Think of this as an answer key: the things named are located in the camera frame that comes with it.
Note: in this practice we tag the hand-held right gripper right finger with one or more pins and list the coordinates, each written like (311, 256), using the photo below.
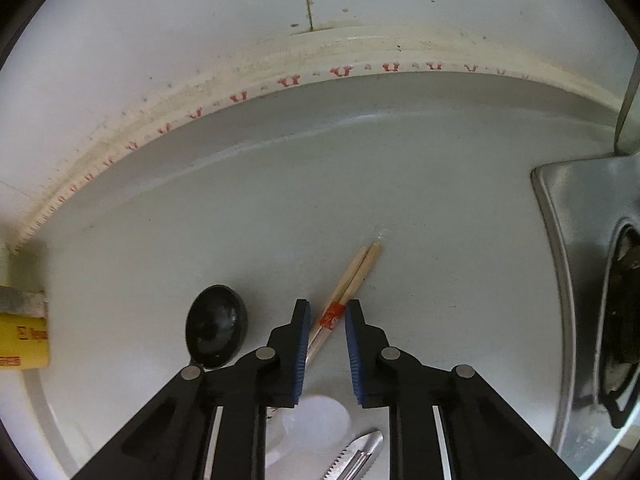
(356, 355)

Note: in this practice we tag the stainless steel gas stove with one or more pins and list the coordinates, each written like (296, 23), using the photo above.
(565, 260)

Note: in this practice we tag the wooden chopsticks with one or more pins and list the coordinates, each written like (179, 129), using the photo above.
(332, 317)

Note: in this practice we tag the black stove grate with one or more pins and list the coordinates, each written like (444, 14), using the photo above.
(625, 335)

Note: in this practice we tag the yellow cling wrap roll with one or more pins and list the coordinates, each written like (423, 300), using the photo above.
(25, 340)

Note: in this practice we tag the grey pipe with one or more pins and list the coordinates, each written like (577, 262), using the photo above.
(20, 302)

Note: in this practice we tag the beige printed sealing tape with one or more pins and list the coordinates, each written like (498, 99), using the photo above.
(320, 55)

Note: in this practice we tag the white rice paddle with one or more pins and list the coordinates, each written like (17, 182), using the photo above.
(315, 422)

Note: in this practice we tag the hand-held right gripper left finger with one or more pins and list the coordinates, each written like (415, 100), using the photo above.
(298, 355)

